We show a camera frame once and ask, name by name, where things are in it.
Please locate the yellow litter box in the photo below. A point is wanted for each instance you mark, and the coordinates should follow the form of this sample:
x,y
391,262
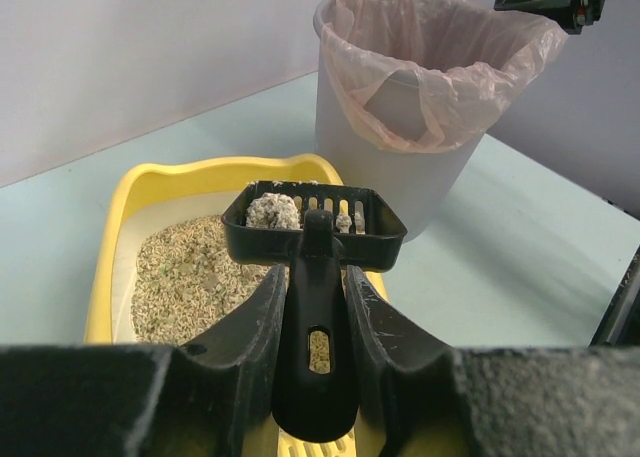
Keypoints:
x,y
151,197

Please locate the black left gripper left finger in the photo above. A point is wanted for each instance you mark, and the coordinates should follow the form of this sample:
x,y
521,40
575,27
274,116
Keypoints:
x,y
150,392

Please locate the black slotted litter scoop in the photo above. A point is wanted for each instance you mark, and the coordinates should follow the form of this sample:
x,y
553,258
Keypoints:
x,y
315,394

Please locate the white litter clump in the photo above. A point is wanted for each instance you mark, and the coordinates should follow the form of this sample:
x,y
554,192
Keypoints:
x,y
273,211

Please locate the beige cat litter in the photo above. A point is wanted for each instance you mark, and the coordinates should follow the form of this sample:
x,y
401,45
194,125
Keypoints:
x,y
186,282

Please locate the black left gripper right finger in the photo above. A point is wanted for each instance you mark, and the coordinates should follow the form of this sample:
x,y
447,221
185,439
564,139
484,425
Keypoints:
x,y
421,397

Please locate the pink plastic bin liner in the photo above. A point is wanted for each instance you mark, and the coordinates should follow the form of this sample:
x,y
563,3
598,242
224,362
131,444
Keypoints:
x,y
467,62

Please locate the grey trash bin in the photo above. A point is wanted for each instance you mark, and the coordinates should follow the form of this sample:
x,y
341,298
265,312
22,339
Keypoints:
x,y
413,184

